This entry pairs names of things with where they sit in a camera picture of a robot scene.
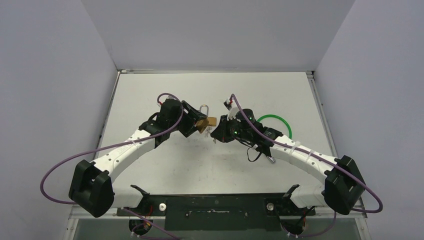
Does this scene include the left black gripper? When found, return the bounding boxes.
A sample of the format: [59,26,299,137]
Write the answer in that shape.
[169,101,207,137]

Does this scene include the brass padlock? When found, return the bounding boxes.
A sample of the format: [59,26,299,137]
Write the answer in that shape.
[195,118,209,134]
[199,104,217,127]

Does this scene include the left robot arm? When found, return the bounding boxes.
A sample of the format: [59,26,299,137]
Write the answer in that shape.
[68,98,217,218]

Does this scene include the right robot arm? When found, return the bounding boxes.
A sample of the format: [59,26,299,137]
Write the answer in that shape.
[210,108,365,215]

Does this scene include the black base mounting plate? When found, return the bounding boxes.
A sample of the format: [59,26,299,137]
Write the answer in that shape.
[130,192,317,232]

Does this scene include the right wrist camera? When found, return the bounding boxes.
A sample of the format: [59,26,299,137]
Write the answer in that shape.
[224,97,240,121]

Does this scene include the green cable lock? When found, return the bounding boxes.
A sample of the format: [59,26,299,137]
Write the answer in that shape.
[257,114,293,139]

